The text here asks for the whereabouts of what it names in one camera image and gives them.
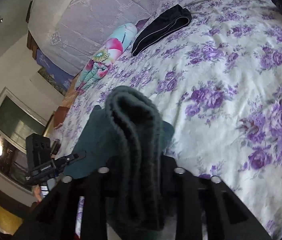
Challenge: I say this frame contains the teal green pants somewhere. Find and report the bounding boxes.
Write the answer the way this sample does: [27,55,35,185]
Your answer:
[64,86,174,239]

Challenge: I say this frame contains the person's left hand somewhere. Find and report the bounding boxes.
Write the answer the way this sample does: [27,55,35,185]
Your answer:
[32,185,43,202]

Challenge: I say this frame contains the orange brown pillow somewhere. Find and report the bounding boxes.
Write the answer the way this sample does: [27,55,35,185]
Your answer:
[54,80,78,129]

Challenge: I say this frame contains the leaning picture panel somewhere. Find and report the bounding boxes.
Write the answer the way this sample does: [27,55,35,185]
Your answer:
[37,67,66,96]

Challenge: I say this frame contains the blue patterned cloth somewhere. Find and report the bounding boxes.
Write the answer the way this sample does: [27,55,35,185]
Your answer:
[36,49,74,91]

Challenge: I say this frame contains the folded floral quilt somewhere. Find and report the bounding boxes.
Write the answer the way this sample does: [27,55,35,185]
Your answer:
[75,23,138,93]

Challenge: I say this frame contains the purple floral bedspread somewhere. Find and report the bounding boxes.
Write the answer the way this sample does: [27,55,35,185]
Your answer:
[54,0,282,239]

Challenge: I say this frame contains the white lace covered headboard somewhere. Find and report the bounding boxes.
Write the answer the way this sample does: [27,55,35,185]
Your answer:
[28,0,162,76]

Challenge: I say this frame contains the folded black pants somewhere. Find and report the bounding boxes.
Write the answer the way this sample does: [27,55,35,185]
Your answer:
[131,4,192,57]

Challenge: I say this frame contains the window with white frame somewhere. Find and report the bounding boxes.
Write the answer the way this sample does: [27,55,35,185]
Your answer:
[0,87,47,192]

